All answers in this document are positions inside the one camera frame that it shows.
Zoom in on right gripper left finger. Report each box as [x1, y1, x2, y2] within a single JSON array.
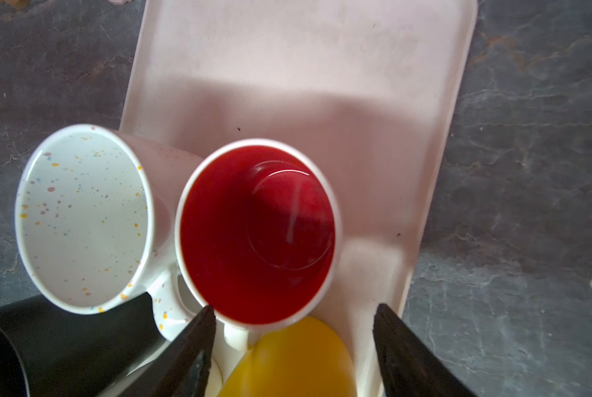
[[121, 305, 216, 396]]

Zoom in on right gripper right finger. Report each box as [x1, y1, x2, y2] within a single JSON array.
[[373, 303, 475, 397]]

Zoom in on yellow mug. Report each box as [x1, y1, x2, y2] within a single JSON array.
[[219, 317, 358, 396]]

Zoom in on black mug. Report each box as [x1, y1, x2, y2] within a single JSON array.
[[0, 294, 163, 396]]

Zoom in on red mug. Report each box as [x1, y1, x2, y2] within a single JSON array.
[[174, 138, 342, 352]]

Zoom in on white mug centre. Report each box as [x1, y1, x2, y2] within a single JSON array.
[[15, 124, 201, 340]]

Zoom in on beige serving tray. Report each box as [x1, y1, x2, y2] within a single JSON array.
[[120, 1, 478, 396]]

